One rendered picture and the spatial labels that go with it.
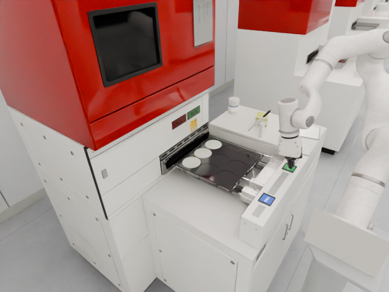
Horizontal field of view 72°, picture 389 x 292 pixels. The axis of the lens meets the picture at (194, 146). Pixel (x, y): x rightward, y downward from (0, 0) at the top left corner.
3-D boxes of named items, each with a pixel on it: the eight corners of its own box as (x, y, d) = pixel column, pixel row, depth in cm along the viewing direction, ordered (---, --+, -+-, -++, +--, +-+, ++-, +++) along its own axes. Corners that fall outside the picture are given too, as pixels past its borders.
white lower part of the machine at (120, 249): (73, 252, 204) (34, 168, 159) (149, 191, 258) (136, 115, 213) (136, 310, 167) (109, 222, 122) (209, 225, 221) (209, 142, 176)
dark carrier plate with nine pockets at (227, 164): (175, 164, 144) (175, 164, 144) (210, 137, 167) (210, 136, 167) (230, 189, 127) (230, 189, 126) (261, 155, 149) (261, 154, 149)
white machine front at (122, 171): (105, 218, 124) (83, 147, 102) (205, 141, 177) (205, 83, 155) (109, 221, 122) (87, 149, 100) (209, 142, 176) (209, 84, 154)
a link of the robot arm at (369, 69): (375, 155, 103) (358, 159, 118) (410, 154, 100) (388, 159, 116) (364, 35, 110) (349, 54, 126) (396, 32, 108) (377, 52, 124)
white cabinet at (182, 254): (157, 284, 181) (140, 197, 136) (230, 200, 244) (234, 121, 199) (241, 351, 148) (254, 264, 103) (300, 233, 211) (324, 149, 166)
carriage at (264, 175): (239, 200, 127) (240, 195, 125) (271, 161, 151) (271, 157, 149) (255, 207, 123) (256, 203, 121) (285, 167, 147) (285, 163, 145)
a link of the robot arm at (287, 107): (305, 127, 116) (289, 123, 124) (304, 98, 110) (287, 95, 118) (291, 134, 113) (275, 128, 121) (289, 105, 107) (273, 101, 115)
